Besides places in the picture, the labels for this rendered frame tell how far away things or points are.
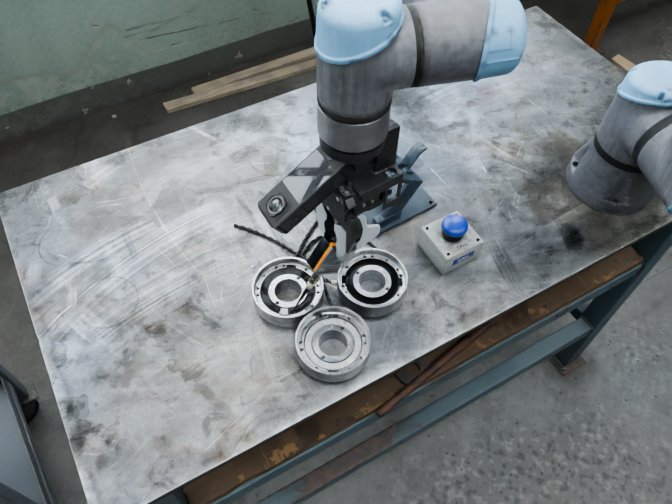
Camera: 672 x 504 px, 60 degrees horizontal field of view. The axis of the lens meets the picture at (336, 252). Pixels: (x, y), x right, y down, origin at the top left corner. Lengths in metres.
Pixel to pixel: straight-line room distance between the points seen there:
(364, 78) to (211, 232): 0.51
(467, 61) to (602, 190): 0.55
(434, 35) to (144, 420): 0.60
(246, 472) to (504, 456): 0.84
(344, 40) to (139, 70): 1.99
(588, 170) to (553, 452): 0.90
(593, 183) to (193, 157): 0.69
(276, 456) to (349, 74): 0.70
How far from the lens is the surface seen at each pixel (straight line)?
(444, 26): 0.56
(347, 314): 0.84
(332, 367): 0.81
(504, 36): 0.58
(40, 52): 2.35
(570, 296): 1.28
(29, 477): 1.54
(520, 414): 1.75
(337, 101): 0.56
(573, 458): 1.75
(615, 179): 1.06
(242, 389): 0.83
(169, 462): 0.82
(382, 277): 0.89
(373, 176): 0.67
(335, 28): 0.52
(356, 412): 1.08
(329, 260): 0.77
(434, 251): 0.92
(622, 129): 1.00
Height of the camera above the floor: 1.56
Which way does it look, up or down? 55 degrees down
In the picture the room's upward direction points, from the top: 2 degrees clockwise
